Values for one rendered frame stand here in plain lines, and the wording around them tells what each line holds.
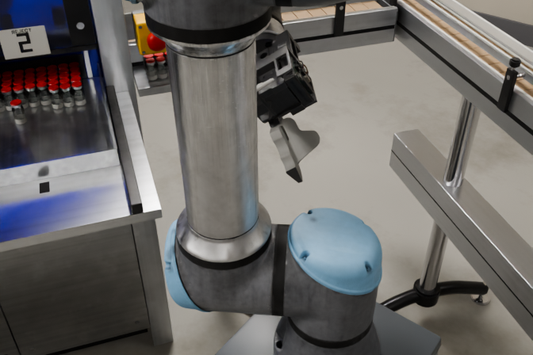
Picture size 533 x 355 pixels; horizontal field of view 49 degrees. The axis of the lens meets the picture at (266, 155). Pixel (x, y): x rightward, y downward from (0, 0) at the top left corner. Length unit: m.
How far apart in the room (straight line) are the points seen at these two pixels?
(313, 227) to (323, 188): 1.67
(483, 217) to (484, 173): 1.10
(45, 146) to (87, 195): 0.18
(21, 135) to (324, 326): 0.71
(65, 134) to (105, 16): 0.25
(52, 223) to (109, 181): 0.13
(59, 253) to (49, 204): 0.54
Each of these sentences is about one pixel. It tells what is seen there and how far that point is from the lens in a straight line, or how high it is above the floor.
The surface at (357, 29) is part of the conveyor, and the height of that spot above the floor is 0.89.
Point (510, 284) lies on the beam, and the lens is 1.46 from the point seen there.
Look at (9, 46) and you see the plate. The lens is 1.25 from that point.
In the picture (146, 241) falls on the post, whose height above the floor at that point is 0.43.
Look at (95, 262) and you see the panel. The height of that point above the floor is 0.40.
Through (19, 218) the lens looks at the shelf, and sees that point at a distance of 1.03.
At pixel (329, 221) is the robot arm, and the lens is 0.74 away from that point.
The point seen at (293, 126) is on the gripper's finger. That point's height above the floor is 1.07.
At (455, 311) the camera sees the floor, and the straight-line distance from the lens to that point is 2.04.
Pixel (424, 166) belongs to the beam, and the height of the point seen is 0.55.
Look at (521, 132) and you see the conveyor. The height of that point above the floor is 0.87.
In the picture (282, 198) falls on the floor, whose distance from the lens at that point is 2.33.
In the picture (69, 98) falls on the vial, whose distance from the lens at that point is 1.26.
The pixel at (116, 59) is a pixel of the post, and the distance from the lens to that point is 1.27.
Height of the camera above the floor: 1.52
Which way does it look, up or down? 36 degrees down
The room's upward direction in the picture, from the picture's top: straight up
